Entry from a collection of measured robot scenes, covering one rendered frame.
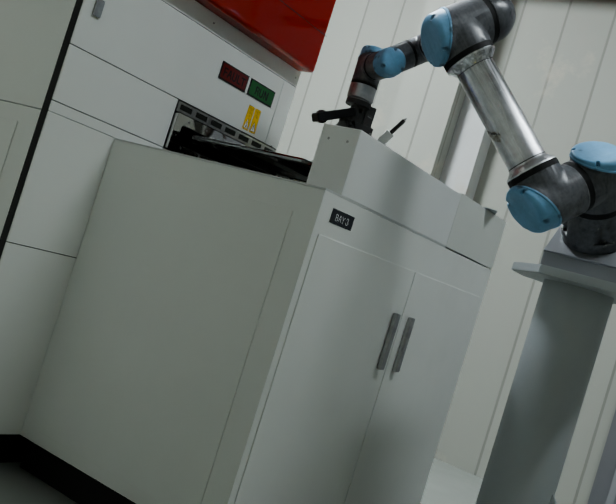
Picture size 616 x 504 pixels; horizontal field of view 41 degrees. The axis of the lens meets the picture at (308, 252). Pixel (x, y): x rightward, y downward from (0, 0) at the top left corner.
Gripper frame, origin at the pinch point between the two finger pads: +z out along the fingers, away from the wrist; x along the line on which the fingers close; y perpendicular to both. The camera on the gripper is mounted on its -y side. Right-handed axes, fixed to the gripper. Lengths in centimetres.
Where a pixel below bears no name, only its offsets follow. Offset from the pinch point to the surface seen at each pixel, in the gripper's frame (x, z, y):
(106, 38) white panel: -10, -8, -69
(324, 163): -50, 7, -26
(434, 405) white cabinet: -17, 54, 45
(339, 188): -55, 11, -23
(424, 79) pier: 138, -76, 101
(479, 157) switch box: 117, -46, 130
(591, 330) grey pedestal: -69, 23, 40
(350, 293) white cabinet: -48, 31, -10
